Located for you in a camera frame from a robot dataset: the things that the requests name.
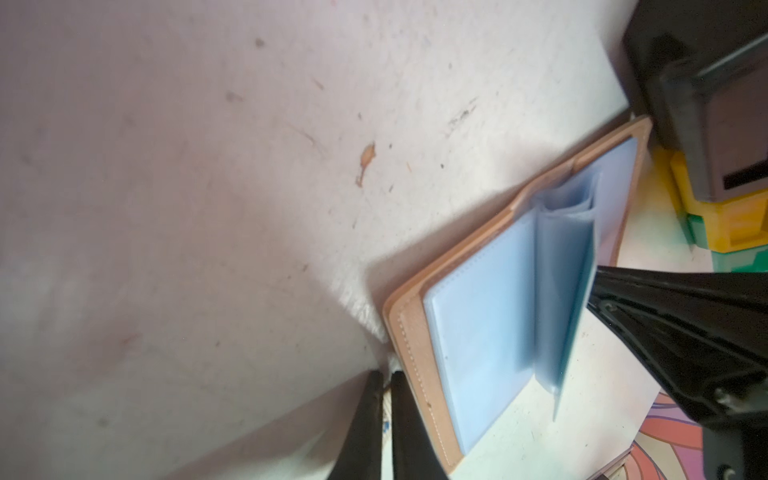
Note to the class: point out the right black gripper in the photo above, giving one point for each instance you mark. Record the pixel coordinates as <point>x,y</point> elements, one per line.
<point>703,338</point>

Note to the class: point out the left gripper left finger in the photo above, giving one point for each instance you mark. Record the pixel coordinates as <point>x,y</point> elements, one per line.
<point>361,453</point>

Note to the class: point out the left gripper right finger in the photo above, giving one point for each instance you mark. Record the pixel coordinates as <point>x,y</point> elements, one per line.
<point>413,455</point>

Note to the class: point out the tan leather card holder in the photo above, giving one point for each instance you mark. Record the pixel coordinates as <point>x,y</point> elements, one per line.
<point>502,306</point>

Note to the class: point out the green plastic bin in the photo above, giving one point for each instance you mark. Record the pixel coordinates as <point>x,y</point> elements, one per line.
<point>744,261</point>

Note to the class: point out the yellow plastic bin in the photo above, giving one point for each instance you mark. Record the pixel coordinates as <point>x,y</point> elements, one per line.
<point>723,227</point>

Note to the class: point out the black plastic bin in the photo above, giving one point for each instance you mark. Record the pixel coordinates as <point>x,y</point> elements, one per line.
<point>702,70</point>

